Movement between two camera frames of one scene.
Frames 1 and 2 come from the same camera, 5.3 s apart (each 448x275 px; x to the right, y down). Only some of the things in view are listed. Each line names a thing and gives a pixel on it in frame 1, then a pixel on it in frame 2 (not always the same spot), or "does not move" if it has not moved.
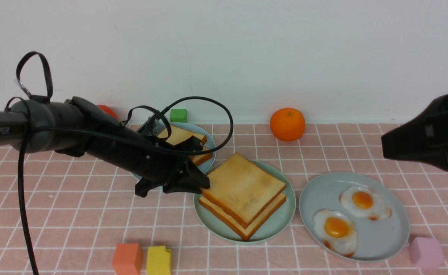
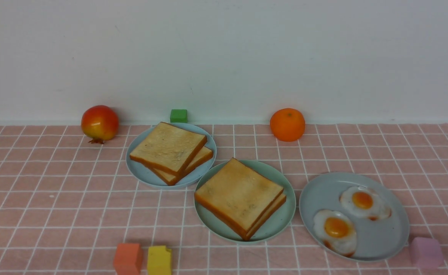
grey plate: x=377 y=240 does not move
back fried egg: x=365 y=202 does not move
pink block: x=426 y=253 does not move
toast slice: x=243 y=200 → x=266 y=216
